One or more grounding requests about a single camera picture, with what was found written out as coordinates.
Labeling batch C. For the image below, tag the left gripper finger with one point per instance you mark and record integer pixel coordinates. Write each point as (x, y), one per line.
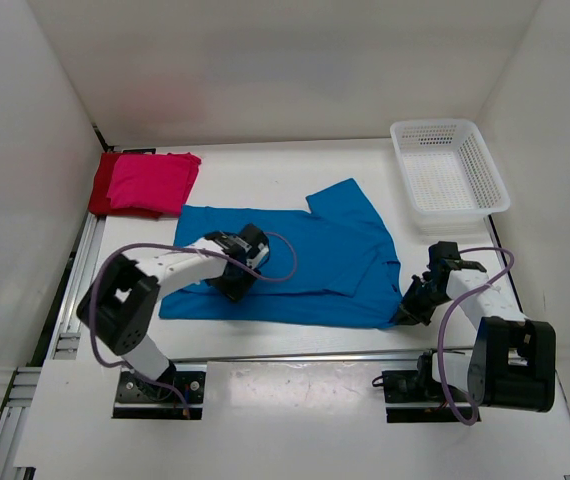
(239, 288)
(223, 285)

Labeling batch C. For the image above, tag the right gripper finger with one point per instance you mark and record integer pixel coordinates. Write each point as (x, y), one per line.
(419, 314)
(402, 316)

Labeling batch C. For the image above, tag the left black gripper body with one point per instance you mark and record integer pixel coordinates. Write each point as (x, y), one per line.
(239, 279)

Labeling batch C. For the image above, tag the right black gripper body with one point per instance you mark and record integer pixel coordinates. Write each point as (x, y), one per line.
(421, 293)

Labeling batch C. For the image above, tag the blue t-shirt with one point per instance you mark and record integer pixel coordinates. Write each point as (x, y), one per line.
(333, 264)

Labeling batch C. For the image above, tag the pink t-shirt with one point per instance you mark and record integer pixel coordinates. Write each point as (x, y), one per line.
(156, 183)

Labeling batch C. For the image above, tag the dark red t-shirt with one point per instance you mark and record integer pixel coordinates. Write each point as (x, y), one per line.
(99, 203)

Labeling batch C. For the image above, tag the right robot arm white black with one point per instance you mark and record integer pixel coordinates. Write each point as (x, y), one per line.
(512, 362)

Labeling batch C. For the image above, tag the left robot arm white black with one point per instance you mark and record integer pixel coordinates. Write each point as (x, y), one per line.
(118, 306)

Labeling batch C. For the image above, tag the white plastic basket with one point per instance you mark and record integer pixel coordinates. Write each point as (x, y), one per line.
(450, 176)

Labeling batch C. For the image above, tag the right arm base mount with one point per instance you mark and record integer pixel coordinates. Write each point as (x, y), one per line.
(413, 392)

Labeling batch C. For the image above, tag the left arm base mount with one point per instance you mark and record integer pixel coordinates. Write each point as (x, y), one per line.
(135, 399)

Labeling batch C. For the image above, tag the aluminium frame rail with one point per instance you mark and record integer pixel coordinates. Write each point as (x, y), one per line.
(61, 321)

